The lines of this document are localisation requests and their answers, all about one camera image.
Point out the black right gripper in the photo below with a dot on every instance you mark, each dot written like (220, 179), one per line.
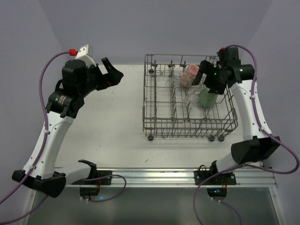
(211, 78)

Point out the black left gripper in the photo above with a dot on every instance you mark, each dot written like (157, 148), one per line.
(101, 78)

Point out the green ceramic mug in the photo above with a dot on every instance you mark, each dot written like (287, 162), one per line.
(206, 99)

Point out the pink ceramic mug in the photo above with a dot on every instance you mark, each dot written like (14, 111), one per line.
(188, 76)

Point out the clear glass front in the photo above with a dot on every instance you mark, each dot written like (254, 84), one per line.
(190, 100)

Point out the clear glass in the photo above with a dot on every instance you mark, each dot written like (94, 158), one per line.
(173, 81)
(190, 100)

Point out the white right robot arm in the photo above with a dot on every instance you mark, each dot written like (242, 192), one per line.
(258, 142)

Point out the grey wire dish rack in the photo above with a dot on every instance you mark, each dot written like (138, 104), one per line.
(172, 110)

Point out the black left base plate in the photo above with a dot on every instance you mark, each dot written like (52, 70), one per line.
(102, 173)

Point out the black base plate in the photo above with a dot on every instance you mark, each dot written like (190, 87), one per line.
(223, 179)
(102, 173)

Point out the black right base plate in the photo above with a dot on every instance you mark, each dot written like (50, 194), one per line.
(223, 179)

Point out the aluminium mounting rail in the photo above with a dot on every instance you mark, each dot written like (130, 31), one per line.
(185, 177)

